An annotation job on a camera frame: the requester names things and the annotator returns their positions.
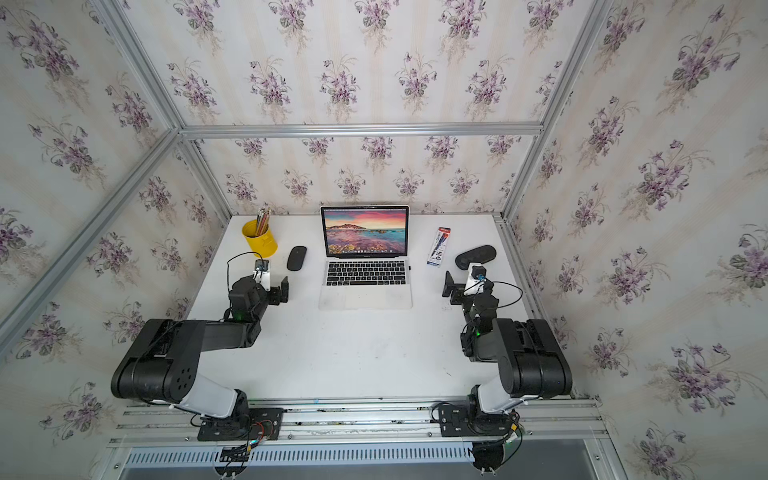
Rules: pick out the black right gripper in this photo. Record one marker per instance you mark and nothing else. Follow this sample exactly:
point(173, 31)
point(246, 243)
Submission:
point(458, 290)

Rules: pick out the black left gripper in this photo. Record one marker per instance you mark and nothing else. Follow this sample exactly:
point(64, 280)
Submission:
point(274, 299)

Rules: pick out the black wireless mouse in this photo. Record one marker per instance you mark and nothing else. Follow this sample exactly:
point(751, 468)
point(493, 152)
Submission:
point(296, 258)

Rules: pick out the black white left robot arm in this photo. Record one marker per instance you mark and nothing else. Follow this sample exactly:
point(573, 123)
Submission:
point(161, 365)

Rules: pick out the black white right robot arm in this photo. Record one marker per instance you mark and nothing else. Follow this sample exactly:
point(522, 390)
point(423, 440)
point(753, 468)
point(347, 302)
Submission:
point(528, 358)

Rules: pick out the silver laptop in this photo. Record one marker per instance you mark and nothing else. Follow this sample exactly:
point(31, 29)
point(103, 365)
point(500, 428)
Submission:
point(366, 248)

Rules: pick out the white marker box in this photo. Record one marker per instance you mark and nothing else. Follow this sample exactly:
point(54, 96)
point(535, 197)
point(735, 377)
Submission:
point(438, 248)

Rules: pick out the black glasses case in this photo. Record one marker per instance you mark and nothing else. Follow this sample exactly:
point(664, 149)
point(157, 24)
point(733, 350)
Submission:
point(478, 255)

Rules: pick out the yellow pen cup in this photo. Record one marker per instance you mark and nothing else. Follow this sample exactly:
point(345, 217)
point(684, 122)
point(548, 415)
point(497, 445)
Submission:
point(265, 245)

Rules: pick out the pencils in cup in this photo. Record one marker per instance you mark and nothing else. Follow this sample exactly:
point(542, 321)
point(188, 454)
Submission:
point(262, 221)

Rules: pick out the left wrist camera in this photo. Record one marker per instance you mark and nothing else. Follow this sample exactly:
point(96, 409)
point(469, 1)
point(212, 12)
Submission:
point(261, 273)

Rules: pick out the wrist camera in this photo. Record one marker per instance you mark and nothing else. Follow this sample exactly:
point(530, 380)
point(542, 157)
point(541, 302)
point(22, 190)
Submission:
point(476, 279)
point(261, 273)

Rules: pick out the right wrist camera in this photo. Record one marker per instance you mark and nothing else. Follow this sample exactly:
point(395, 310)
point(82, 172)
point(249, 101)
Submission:
point(476, 279)

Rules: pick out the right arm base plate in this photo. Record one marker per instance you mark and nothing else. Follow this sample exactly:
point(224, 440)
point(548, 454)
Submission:
point(465, 420)

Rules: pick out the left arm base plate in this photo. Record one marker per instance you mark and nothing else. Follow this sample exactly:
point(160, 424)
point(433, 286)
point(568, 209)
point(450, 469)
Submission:
point(258, 424)

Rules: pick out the aluminium mounting rail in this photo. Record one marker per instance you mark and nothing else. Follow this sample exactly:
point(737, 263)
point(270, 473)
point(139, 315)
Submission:
point(365, 420)

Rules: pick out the aluminium enclosure frame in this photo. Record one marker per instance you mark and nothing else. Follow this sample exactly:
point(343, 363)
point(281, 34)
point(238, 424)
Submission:
point(181, 136)

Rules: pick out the white slotted cable duct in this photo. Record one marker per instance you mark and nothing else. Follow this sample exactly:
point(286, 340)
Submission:
point(303, 455)

